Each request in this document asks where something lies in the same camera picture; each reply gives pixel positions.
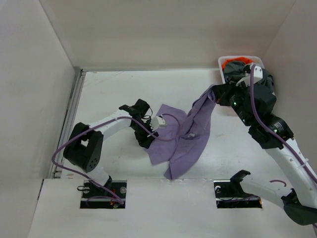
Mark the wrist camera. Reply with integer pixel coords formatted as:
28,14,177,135
235,64,264,87
150,116,167,131

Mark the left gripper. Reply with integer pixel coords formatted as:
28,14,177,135
131,120,159,149

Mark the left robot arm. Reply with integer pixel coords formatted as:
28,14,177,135
63,99,159,198

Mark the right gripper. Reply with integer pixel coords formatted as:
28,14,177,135
212,76,254,126

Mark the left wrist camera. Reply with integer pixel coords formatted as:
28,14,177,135
150,116,167,131

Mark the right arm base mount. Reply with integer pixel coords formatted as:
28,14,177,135
213,180,262,209

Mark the white plastic laundry basket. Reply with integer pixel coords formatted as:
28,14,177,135
219,57,275,95

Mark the orange t-shirt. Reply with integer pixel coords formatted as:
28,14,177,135
221,57,254,70

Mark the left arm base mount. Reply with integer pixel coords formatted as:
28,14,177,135
77,180,127,209

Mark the purple t-shirt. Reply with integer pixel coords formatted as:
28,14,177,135
145,87,216,180

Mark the aluminium rail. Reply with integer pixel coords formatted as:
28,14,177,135
48,66,85,179

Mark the grey t-shirt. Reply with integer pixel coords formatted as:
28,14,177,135
223,61,274,87

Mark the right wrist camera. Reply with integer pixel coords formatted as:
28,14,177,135
235,64,264,87

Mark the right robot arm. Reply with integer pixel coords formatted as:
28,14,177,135
211,83,317,226

